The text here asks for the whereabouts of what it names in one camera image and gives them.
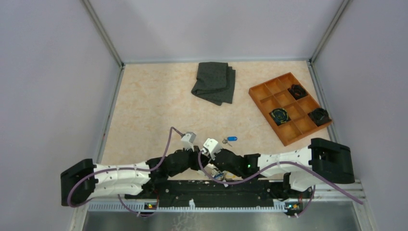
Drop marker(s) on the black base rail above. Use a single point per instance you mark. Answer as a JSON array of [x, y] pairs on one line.
[[209, 194]]

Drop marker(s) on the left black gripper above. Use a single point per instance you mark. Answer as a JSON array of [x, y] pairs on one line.
[[195, 156]]

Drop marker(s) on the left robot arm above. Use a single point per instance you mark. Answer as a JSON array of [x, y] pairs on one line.
[[86, 180]]

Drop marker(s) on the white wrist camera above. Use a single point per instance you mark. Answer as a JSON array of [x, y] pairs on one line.
[[187, 140], [211, 147]]

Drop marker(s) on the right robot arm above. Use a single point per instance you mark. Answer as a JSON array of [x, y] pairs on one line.
[[321, 161]]

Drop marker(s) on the blue yellow rolled tie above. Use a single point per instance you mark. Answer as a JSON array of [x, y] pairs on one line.
[[280, 116]]

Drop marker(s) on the small blue tag with ring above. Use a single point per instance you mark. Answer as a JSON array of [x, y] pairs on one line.
[[228, 140]]

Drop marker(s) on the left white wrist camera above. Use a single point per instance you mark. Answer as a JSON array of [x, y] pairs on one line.
[[187, 140]]

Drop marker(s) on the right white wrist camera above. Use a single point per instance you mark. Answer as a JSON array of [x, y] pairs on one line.
[[211, 147]]

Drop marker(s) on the metal key holder plate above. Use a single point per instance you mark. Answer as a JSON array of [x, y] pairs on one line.
[[218, 174]]

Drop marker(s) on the black rolled belt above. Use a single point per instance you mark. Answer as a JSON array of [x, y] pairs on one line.
[[297, 91]]

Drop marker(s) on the orange compartment tray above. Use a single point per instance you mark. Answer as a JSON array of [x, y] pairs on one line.
[[307, 116]]

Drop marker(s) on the dark grey folded cloth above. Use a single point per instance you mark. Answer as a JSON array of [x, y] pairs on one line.
[[215, 82]]

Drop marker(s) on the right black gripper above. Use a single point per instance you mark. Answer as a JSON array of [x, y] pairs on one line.
[[213, 161]]

